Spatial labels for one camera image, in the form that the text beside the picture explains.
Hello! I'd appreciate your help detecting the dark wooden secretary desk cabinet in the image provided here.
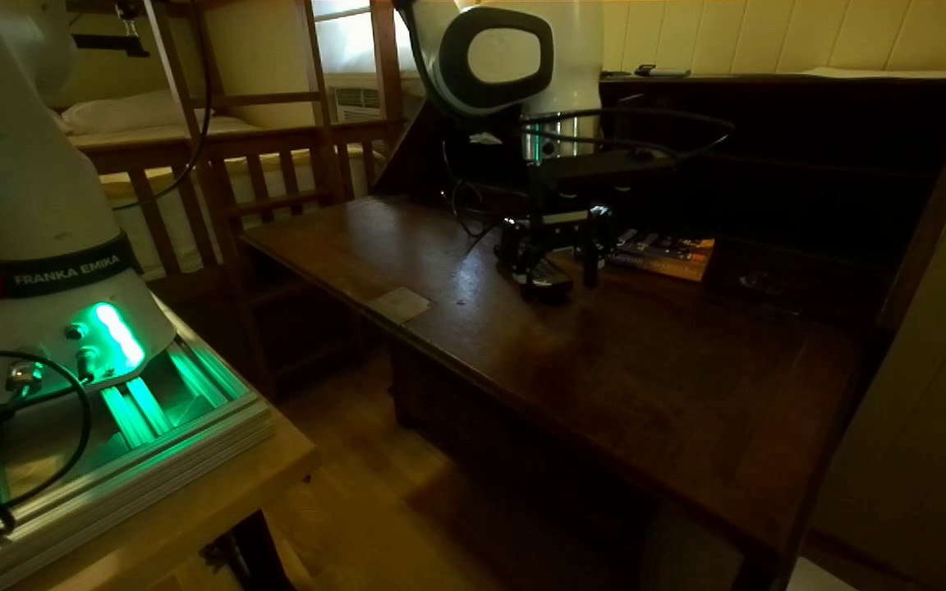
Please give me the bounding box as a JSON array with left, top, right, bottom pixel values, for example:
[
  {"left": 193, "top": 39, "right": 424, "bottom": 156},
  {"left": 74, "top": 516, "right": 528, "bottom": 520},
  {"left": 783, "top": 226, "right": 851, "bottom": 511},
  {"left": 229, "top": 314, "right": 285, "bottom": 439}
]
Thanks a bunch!
[{"left": 232, "top": 70, "right": 946, "bottom": 591}]

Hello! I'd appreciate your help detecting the dark wooden chair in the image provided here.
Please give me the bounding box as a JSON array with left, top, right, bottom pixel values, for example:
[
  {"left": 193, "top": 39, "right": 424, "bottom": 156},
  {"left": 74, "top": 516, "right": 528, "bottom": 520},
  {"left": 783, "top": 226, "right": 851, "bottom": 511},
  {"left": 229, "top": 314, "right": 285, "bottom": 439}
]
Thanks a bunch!
[{"left": 224, "top": 200, "right": 390, "bottom": 404}]

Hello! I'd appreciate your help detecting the white bed mattress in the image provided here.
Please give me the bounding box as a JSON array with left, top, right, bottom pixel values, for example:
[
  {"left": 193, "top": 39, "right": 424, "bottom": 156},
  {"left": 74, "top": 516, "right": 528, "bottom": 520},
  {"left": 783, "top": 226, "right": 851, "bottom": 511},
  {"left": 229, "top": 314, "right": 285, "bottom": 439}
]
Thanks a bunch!
[{"left": 56, "top": 87, "right": 211, "bottom": 141}]

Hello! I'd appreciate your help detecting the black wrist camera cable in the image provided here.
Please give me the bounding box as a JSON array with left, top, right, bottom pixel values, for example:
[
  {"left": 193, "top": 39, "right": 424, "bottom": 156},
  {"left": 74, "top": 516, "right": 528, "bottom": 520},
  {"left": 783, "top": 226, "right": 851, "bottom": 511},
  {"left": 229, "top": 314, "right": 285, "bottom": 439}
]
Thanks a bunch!
[{"left": 514, "top": 103, "right": 743, "bottom": 171}]

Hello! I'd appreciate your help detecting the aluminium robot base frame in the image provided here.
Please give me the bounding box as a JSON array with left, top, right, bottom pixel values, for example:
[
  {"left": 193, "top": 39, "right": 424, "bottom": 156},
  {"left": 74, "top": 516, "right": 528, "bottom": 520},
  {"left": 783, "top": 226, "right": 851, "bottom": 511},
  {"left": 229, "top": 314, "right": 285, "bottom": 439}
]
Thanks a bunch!
[{"left": 0, "top": 300, "right": 279, "bottom": 591}]

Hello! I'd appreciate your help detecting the pale rectangular sticker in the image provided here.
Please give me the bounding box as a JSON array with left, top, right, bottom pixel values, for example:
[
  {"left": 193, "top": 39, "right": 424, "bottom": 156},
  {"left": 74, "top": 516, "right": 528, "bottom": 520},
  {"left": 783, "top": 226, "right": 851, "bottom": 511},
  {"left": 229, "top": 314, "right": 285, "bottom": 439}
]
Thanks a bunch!
[{"left": 364, "top": 281, "right": 432, "bottom": 325}]

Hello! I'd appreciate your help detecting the bright window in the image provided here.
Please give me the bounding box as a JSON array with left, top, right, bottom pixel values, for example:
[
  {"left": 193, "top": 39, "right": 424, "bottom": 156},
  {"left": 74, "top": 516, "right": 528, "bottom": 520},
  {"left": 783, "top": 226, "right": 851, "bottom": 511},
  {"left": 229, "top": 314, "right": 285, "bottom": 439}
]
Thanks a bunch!
[{"left": 308, "top": 0, "right": 390, "bottom": 115}]

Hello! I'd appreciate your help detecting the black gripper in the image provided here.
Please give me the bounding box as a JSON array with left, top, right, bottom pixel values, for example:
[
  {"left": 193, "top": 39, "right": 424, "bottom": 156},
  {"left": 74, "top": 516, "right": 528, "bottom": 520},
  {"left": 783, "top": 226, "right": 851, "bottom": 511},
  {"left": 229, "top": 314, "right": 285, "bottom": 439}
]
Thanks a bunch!
[{"left": 493, "top": 200, "right": 621, "bottom": 291}]

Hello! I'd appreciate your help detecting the light wooden robot stand table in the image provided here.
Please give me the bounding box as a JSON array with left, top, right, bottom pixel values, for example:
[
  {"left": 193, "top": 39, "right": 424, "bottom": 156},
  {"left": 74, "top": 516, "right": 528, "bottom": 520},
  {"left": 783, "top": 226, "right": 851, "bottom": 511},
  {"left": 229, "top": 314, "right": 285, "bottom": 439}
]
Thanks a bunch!
[{"left": 11, "top": 416, "right": 318, "bottom": 591}]

